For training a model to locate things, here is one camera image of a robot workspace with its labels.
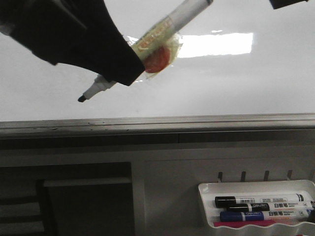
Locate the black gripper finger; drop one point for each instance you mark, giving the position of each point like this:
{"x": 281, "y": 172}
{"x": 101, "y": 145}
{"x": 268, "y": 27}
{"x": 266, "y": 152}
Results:
{"x": 277, "y": 4}
{"x": 75, "y": 32}

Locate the black whiteboard marker with tape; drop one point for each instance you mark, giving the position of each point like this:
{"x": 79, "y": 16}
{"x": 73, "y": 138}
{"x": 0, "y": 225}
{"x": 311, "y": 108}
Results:
{"x": 157, "y": 48}

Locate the white whiteboard surface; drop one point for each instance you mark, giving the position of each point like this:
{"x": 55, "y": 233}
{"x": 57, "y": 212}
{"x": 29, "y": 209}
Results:
{"x": 238, "y": 57}

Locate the grey aluminium whiteboard ledge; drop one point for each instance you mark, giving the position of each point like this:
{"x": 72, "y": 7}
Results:
{"x": 157, "y": 125}

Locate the dark chair backrest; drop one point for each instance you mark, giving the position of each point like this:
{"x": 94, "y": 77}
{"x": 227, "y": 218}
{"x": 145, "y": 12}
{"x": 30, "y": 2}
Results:
{"x": 67, "y": 200}

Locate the metal tray hook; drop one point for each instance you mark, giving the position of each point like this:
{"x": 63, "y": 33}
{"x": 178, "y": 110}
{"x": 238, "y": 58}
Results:
{"x": 289, "y": 175}
{"x": 266, "y": 176}
{"x": 243, "y": 176}
{"x": 220, "y": 175}

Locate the white plastic marker tray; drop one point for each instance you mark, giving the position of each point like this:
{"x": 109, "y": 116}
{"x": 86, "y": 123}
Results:
{"x": 211, "y": 214}

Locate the middle black capped marker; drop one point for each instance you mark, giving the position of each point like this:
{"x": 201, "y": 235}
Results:
{"x": 273, "y": 206}

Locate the black capped marker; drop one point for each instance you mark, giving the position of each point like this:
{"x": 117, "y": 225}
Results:
{"x": 273, "y": 206}
{"x": 223, "y": 201}

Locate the top black capped marker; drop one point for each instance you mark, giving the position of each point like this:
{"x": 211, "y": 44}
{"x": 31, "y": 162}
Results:
{"x": 223, "y": 201}

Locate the blue capped marker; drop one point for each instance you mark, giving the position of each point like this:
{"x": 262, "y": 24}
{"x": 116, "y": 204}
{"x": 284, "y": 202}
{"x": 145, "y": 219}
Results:
{"x": 228, "y": 216}

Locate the pink eraser strip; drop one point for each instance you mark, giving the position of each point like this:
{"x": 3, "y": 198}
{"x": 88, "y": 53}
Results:
{"x": 239, "y": 224}

